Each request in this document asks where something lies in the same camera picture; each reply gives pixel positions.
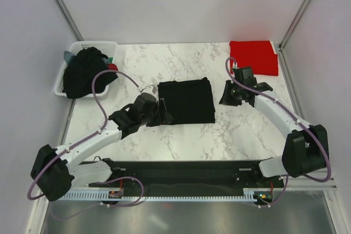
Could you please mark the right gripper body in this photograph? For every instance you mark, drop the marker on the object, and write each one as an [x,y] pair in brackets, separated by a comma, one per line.
[236,98]

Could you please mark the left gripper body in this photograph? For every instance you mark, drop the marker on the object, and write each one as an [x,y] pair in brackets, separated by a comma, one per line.
[153,119]

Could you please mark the black t-shirt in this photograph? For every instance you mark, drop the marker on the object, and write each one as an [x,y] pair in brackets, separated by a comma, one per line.
[188,102]

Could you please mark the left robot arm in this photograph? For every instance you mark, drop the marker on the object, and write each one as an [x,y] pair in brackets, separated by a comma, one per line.
[56,170]

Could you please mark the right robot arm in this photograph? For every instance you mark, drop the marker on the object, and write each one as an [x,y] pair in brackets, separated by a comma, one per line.
[306,150]

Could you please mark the folded red t-shirt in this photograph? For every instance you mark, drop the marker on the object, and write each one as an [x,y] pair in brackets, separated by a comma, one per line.
[259,55]

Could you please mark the red garment in basket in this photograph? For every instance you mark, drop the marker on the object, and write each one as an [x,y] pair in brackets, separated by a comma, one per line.
[112,68]

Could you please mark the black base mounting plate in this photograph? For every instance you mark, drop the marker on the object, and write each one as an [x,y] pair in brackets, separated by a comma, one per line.
[187,178]

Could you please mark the dark clothes pile in basket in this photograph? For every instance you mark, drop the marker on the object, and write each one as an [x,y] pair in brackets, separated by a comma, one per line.
[79,74]

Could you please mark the teal garment in basket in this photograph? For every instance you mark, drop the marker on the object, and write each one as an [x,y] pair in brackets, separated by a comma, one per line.
[68,56]

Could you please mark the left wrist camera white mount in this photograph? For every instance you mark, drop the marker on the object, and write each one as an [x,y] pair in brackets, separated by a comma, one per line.
[150,89]

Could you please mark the white slotted cable duct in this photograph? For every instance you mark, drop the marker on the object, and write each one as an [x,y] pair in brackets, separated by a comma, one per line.
[108,195]

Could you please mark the right aluminium frame post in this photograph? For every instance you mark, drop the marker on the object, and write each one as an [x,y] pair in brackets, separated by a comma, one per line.
[294,23]

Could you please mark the aluminium frame post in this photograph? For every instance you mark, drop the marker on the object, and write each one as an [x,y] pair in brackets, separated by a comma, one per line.
[294,23]
[69,19]

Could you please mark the left aluminium frame post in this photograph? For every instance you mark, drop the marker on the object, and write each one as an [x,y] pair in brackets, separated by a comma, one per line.
[69,19]

